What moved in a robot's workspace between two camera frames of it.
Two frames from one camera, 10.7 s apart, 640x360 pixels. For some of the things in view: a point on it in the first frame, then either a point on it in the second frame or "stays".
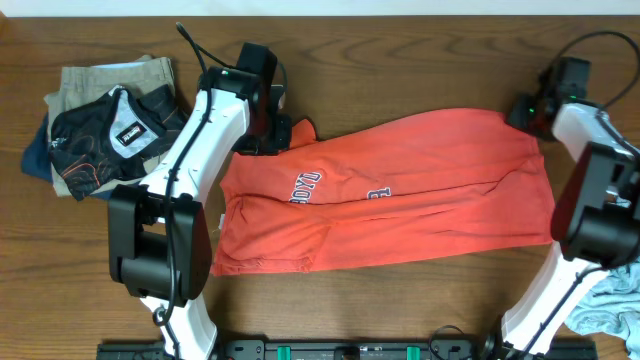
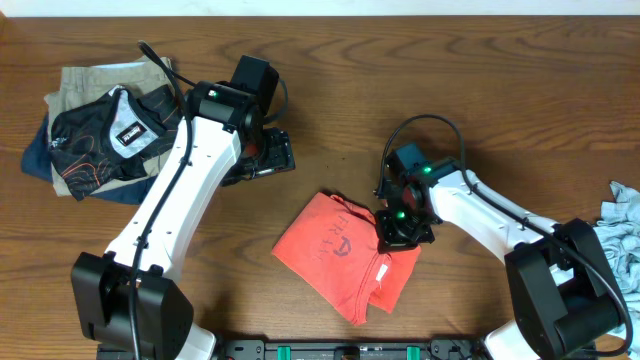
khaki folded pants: [81, 84] stays
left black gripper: [267, 140] → [275, 154]
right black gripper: [522, 117] → [403, 233]
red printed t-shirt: [400, 188] → [333, 243]
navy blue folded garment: [37, 161] stays
